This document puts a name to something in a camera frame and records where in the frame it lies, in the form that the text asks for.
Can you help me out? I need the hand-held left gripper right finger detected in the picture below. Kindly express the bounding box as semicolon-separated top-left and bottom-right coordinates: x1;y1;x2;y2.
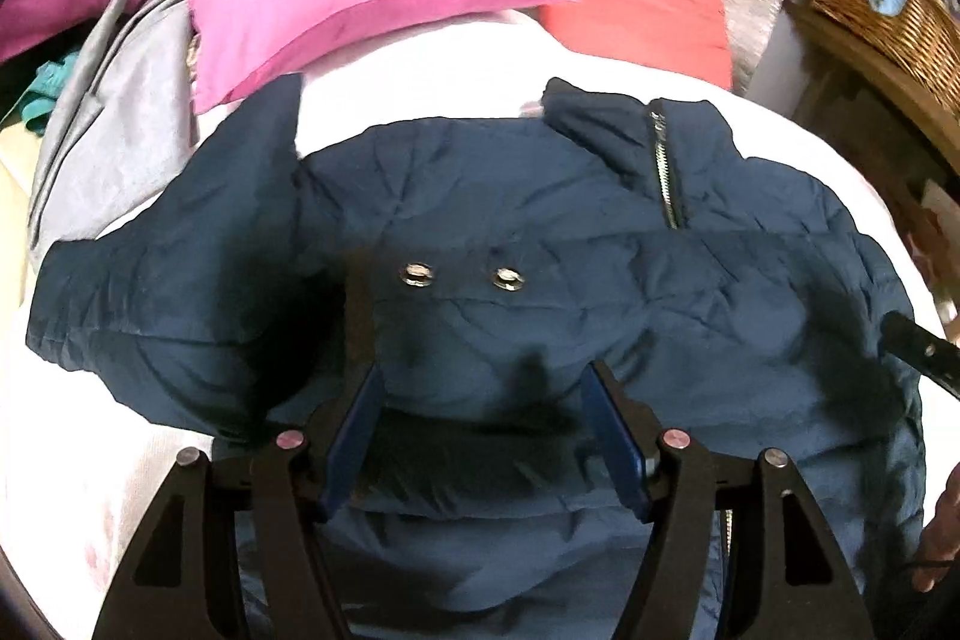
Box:
581;361;875;640

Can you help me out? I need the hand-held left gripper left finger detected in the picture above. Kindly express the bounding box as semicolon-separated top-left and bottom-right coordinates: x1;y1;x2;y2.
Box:
94;364;385;640

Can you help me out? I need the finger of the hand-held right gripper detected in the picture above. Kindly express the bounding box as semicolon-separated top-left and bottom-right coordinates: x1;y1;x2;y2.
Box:
881;310;960;398

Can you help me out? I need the navy quilted jacket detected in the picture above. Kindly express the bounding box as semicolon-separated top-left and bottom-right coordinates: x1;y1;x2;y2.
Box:
24;76;927;640

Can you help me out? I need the person's right hand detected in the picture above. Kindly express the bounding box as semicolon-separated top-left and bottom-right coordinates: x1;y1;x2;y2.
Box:
919;467;960;593

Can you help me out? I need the dark wooden shelf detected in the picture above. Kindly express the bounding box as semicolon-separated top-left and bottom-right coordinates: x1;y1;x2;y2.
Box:
787;2;960;221

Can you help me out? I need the white bed blanket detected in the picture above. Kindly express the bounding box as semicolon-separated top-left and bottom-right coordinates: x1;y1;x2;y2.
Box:
0;6;953;618

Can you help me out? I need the grey cloth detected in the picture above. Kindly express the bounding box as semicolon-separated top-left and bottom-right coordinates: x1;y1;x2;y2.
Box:
26;0;200;281

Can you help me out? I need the cream cloth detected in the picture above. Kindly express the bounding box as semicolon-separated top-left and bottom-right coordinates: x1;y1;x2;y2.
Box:
0;126;38;319

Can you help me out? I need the pink pillow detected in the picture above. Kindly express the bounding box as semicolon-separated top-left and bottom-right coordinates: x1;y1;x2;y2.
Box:
187;0;582;116

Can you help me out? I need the teal cloth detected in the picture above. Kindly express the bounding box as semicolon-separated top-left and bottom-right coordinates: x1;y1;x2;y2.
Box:
19;51;80;131

